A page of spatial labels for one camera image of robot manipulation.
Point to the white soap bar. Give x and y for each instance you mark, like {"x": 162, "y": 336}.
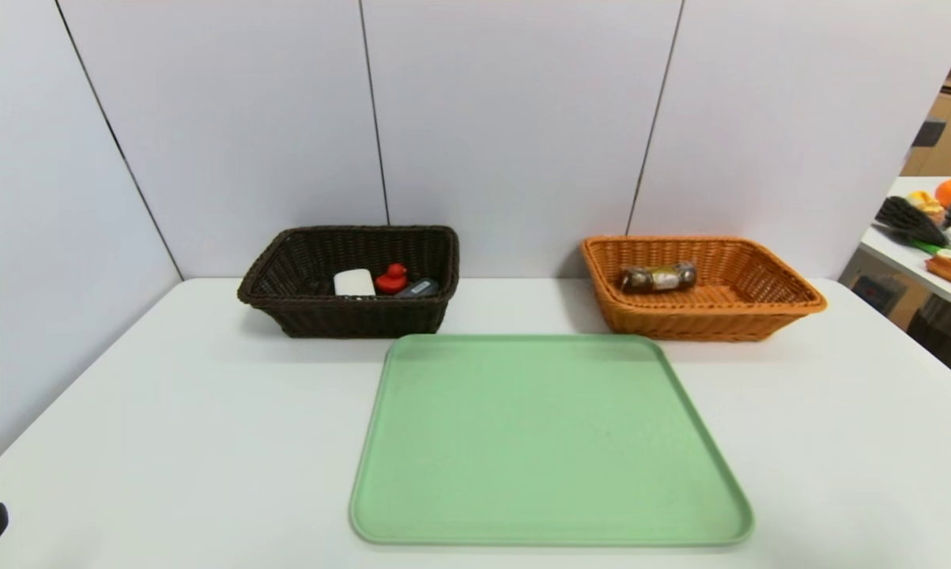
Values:
{"x": 354, "y": 282}

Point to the red rubber duck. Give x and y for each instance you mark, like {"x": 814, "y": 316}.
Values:
{"x": 392, "y": 280}

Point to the grey blister pack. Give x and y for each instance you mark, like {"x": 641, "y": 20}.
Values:
{"x": 417, "y": 288}

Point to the chocolate balls pack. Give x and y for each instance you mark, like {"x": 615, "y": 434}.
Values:
{"x": 657, "y": 277}

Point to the dark brown wicker basket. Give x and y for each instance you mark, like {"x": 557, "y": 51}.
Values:
{"x": 349, "y": 316}

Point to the orange wicker basket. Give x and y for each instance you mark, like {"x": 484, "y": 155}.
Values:
{"x": 696, "y": 316}

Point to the yellow orange toy food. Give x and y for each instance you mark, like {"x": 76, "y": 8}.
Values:
{"x": 926, "y": 204}

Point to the light green plastic tray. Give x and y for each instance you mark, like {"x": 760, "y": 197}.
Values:
{"x": 522, "y": 458}

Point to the white side table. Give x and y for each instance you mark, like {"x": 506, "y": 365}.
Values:
{"x": 890, "y": 249}

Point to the black brush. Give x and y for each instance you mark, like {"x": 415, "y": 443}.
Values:
{"x": 908, "y": 220}

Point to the dark storage bin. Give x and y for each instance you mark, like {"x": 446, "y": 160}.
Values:
{"x": 949, "y": 332}

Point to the orange fruit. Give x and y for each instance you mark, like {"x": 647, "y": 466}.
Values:
{"x": 950, "y": 191}

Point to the small grey box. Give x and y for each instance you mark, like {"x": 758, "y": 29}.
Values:
{"x": 929, "y": 132}

